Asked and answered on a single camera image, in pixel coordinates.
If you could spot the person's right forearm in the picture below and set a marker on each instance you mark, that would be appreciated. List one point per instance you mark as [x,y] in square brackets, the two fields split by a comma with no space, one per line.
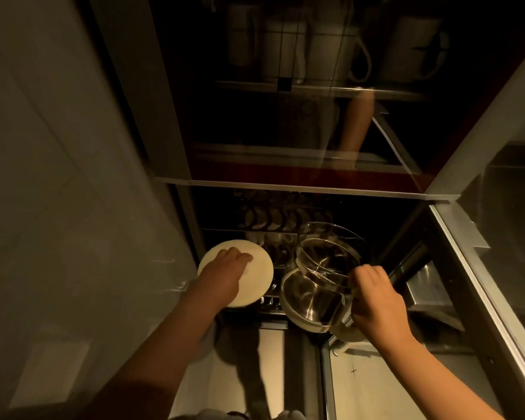
[433,384]

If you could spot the person's right hand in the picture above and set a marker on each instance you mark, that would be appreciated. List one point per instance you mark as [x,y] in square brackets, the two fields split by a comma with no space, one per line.
[380,310]

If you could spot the cream round kettle lid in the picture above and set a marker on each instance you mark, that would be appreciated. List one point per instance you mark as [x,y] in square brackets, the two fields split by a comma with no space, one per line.
[258,275]

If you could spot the row of white dishes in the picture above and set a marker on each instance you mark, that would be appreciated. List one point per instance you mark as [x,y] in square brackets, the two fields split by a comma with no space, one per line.
[271,216]

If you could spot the glass kettle with cream base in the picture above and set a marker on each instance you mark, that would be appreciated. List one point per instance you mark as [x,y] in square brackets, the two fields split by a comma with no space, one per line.
[315,293]

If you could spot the person's shirt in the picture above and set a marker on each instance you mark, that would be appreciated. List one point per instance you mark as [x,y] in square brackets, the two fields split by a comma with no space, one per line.
[210,415]

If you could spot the person's left forearm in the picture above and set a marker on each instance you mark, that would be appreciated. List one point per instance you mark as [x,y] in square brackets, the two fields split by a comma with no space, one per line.
[157,358]

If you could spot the person's left hand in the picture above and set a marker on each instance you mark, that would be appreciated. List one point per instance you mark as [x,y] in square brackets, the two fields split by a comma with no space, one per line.
[221,279]

